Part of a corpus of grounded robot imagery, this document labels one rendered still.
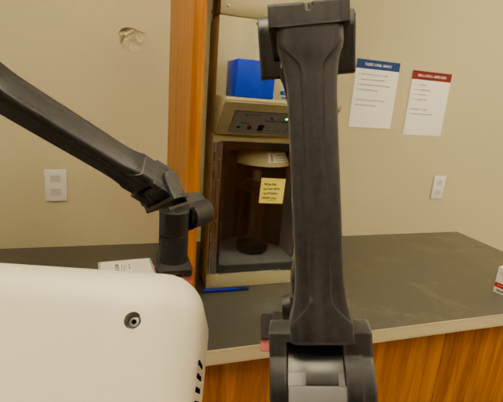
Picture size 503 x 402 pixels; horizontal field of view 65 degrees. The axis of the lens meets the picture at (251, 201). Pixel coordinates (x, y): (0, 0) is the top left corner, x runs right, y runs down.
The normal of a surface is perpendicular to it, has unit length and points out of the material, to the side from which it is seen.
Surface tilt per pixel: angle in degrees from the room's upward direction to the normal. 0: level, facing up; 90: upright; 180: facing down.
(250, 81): 90
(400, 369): 90
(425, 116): 90
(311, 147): 79
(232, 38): 90
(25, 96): 60
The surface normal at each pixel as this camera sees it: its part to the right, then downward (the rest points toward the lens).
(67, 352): 0.06, -0.46
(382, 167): 0.30, 0.26
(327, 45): -0.11, 0.06
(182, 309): 0.66, -0.37
